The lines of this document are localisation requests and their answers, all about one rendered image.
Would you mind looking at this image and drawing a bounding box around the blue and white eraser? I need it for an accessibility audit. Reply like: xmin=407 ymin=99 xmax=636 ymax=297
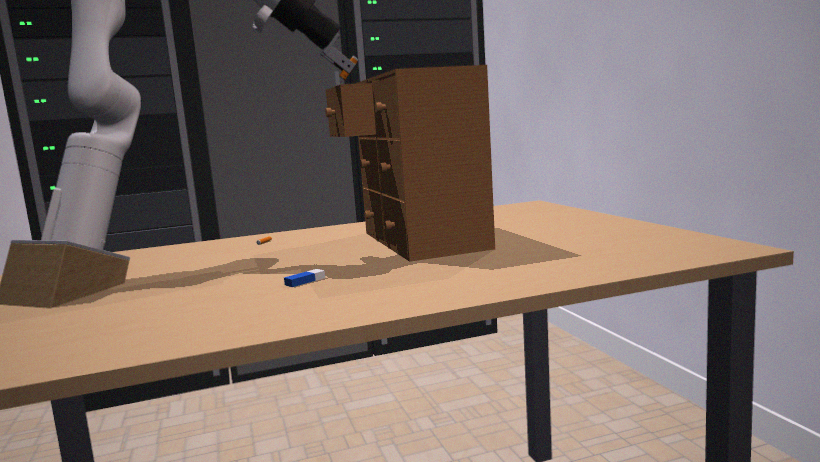
xmin=284 ymin=269 xmax=325 ymax=287

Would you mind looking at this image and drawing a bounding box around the brown wooden drawer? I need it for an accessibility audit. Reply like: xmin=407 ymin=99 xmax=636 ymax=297
xmin=373 ymin=76 xmax=399 ymax=135
xmin=382 ymin=194 xmax=408 ymax=257
xmin=377 ymin=138 xmax=404 ymax=197
xmin=363 ymin=188 xmax=385 ymax=242
xmin=359 ymin=138 xmax=380 ymax=189
xmin=325 ymin=83 xmax=376 ymax=137

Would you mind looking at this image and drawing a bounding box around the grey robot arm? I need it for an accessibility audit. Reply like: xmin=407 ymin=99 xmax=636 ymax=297
xmin=41 ymin=0 xmax=141 ymax=250

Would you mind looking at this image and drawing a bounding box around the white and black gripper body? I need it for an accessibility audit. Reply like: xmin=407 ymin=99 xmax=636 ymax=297
xmin=253 ymin=0 xmax=341 ymax=49

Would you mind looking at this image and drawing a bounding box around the brown wooden chest of drawers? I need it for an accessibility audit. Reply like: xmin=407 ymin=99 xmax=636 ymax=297
xmin=355 ymin=65 xmax=495 ymax=262

